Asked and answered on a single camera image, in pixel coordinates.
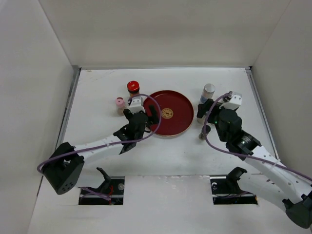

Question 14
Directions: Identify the pink lid spice shaker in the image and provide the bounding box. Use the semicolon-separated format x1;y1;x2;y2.
115;97;126;116

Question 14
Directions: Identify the red lid chili sauce jar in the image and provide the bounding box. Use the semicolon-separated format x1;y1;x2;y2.
127;80;140;97

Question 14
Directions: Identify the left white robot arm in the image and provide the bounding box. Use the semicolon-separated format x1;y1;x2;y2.
38;104;161;195

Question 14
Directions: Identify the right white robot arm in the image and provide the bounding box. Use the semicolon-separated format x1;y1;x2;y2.
196;94;312;229

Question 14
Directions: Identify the black top grinder bottle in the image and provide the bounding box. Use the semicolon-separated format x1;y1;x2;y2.
197;116;205;125

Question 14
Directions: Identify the silver lid tall jar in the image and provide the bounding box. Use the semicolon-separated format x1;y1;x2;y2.
199;83;215;104

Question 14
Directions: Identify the red round tray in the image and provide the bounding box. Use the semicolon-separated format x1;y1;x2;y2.
150;90;194;137

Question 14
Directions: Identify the small dark bottle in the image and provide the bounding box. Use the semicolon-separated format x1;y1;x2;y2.
198;125;211;140

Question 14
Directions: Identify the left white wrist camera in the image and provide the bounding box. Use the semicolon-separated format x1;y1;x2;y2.
128;96;145;114

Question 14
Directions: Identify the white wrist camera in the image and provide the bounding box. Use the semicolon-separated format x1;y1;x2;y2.
128;96;145;114
221;91;242;111

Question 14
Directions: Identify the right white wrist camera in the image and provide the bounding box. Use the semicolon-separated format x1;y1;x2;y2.
221;91;242;111

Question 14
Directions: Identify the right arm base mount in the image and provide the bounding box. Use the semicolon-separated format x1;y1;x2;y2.
210;167;258;205

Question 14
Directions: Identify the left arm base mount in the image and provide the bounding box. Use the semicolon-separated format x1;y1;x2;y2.
78;167;125;206

